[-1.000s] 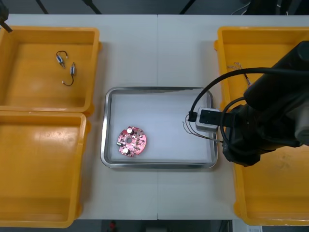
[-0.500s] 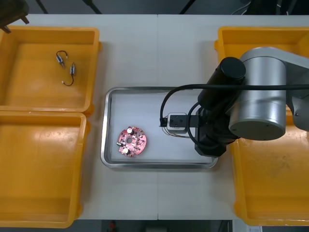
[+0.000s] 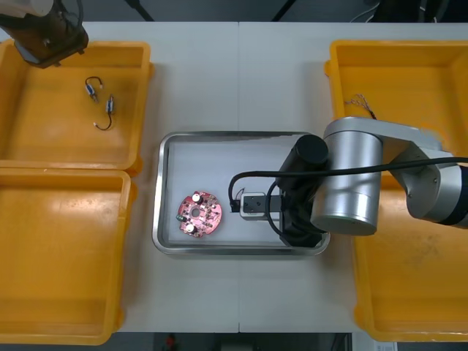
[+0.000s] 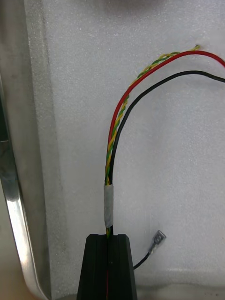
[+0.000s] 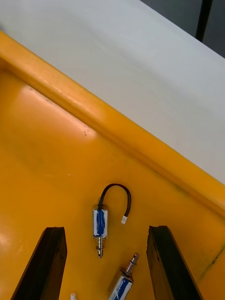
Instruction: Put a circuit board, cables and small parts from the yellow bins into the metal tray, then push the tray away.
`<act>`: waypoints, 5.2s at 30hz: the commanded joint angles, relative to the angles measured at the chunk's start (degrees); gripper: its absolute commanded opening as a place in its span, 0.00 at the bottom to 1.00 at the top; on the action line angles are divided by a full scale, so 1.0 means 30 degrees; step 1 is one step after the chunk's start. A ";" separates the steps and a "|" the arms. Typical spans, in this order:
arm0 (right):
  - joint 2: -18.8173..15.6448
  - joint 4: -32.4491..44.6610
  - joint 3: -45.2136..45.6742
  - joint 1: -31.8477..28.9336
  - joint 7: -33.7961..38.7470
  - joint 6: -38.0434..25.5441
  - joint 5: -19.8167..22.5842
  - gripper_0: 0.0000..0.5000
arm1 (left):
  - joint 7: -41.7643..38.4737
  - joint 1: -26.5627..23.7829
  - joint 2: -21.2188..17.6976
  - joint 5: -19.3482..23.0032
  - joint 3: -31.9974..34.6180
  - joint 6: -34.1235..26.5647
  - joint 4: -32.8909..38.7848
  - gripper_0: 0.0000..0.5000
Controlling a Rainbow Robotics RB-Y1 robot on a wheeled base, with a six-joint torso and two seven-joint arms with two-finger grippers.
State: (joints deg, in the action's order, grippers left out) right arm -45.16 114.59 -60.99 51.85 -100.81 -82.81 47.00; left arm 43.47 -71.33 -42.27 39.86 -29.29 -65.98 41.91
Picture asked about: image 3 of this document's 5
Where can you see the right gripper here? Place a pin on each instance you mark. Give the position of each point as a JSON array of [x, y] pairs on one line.
[[297, 234]]

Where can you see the small metal solenoid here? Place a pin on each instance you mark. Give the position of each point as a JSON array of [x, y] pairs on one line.
[[90, 89], [109, 106]]

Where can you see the steel tray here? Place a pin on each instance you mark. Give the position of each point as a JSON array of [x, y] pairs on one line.
[[161, 204]]

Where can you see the round red circuit board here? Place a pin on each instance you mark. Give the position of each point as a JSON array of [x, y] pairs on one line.
[[200, 214]]

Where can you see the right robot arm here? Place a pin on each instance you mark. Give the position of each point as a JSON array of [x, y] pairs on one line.
[[351, 175]]

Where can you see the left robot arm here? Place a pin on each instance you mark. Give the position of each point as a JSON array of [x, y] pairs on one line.
[[38, 7]]

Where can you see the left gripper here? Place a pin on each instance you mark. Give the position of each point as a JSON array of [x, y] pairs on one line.
[[51, 44]]

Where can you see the yellow-orange plastic bin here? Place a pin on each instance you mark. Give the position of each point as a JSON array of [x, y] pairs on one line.
[[55, 120], [413, 285], [55, 256], [402, 80]]

